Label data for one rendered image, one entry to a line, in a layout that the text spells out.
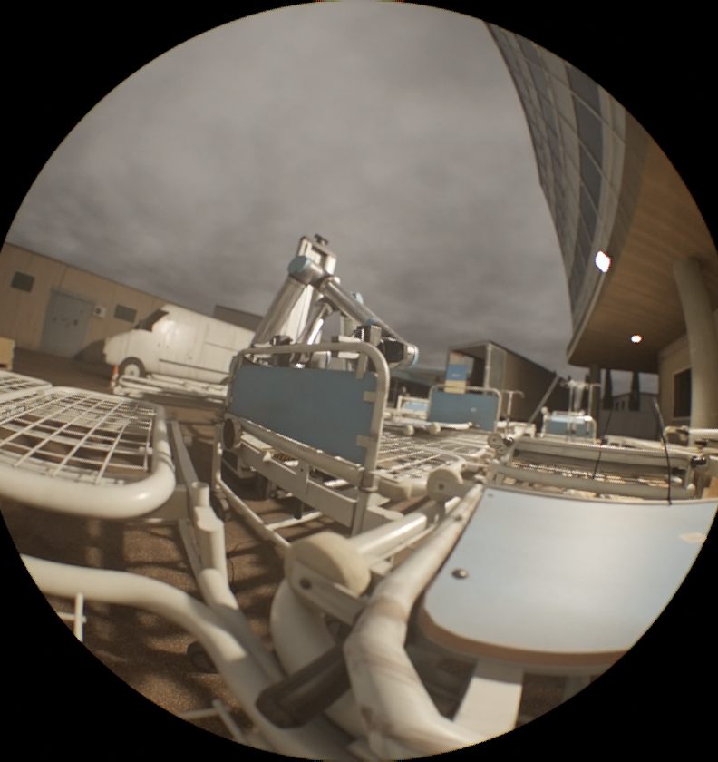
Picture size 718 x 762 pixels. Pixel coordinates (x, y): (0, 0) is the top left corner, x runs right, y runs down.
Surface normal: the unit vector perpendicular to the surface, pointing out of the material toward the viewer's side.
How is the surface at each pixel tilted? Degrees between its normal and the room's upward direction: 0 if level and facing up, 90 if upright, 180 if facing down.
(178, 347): 88
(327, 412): 90
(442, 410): 90
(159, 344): 90
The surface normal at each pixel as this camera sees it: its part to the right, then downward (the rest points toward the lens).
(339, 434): -0.61, -0.15
